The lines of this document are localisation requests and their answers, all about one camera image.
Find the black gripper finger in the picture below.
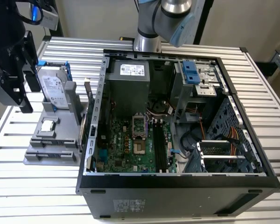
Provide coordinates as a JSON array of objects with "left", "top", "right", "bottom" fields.
[
  {"left": 0, "top": 52, "right": 34, "bottom": 114},
  {"left": 22, "top": 31, "right": 42, "bottom": 93}
]

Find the white clip RAM slot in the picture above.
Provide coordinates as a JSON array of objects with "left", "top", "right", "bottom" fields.
[
  {"left": 154, "top": 119, "right": 163, "bottom": 173},
  {"left": 160, "top": 119, "right": 169, "bottom": 173}
]

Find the hard disk in blue carrier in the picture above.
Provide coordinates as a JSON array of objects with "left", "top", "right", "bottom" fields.
[{"left": 35, "top": 60, "right": 72, "bottom": 110}]

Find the silver CPU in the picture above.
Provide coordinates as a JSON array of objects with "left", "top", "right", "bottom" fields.
[{"left": 41, "top": 120, "right": 55, "bottom": 132}]

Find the grey parts rack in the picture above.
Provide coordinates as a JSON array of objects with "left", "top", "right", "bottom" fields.
[{"left": 23, "top": 80, "right": 88, "bottom": 166}]

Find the green graphics card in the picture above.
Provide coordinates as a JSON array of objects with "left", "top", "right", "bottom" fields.
[{"left": 78, "top": 77, "right": 96, "bottom": 152}]

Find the grey power supply unit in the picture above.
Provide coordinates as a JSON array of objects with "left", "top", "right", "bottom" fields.
[{"left": 105, "top": 59, "right": 151, "bottom": 117}]

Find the metal socket cover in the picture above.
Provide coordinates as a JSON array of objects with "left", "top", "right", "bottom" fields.
[{"left": 132, "top": 112, "right": 147, "bottom": 140}]

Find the green motherboard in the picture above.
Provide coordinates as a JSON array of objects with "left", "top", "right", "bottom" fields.
[{"left": 94, "top": 114, "right": 178, "bottom": 175}]

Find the CPU socket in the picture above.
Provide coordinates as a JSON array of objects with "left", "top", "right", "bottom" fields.
[{"left": 133, "top": 139, "right": 147, "bottom": 156}]

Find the blue drive latch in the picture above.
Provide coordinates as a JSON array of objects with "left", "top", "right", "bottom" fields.
[{"left": 181, "top": 60, "right": 199, "bottom": 84}]

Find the black open PC case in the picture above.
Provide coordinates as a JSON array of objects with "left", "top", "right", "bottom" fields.
[{"left": 76, "top": 48, "right": 280, "bottom": 220}]

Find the grey metal disk bay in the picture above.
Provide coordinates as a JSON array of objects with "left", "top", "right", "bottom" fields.
[{"left": 183, "top": 140, "right": 250, "bottom": 173}]

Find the black metal post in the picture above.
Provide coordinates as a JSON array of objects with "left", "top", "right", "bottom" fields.
[
  {"left": 50, "top": 0, "right": 64, "bottom": 38},
  {"left": 193, "top": 0, "right": 214, "bottom": 45}
]

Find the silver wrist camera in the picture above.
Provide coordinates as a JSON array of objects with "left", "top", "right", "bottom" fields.
[{"left": 41, "top": 9, "right": 59, "bottom": 31}]

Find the white purple wire bundle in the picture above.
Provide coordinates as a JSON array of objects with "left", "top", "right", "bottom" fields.
[{"left": 147, "top": 109, "right": 169, "bottom": 118}]

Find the black SATA cable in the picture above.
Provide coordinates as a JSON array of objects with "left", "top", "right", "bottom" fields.
[{"left": 180, "top": 129, "right": 199, "bottom": 153}]

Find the orange red yellow wire bundle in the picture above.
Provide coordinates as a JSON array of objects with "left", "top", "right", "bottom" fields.
[{"left": 226, "top": 127, "right": 240, "bottom": 157}]

